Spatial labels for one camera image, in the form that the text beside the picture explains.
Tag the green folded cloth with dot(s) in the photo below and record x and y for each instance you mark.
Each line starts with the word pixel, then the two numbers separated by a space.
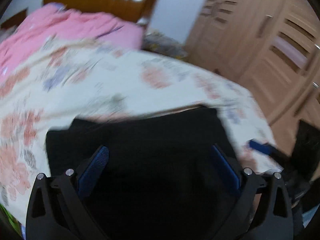
pixel 8 217

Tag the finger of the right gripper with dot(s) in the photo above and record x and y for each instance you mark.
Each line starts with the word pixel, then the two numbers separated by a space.
pixel 269 150

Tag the black pants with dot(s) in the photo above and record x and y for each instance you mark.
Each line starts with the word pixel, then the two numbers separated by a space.
pixel 160 181

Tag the cluttered right nightstand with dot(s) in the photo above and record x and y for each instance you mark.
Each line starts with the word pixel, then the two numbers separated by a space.
pixel 160 44

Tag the light wooden wardrobe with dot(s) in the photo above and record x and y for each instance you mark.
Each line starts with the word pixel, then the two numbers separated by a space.
pixel 270 47

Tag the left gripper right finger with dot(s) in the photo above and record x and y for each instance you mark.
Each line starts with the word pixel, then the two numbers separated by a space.
pixel 262 208

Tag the dark wooden nightstand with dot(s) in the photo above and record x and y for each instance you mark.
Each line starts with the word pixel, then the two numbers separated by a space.
pixel 15 20

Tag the pink quilt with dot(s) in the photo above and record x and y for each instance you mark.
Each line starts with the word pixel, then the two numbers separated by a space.
pixel 52 20

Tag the cream floral blanket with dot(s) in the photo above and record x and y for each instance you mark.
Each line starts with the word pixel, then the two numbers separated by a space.
pixel 64 80

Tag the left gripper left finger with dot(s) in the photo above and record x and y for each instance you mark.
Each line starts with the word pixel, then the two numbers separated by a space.
pixel 55 209

